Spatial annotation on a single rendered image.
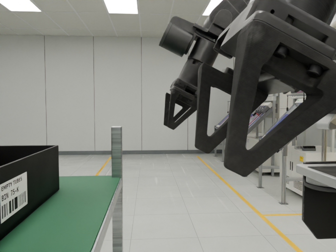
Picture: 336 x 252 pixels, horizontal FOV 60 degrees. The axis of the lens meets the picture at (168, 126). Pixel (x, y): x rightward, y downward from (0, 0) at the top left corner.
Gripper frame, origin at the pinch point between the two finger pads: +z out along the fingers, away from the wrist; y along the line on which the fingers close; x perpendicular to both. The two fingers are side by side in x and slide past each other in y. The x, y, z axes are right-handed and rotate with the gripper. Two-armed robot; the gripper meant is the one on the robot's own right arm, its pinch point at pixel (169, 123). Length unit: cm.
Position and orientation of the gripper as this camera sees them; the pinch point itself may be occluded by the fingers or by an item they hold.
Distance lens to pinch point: 64.4
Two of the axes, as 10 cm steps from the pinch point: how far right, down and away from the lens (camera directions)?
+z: -4.4, 9.0, 0.0
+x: 8.9, 4.4, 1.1
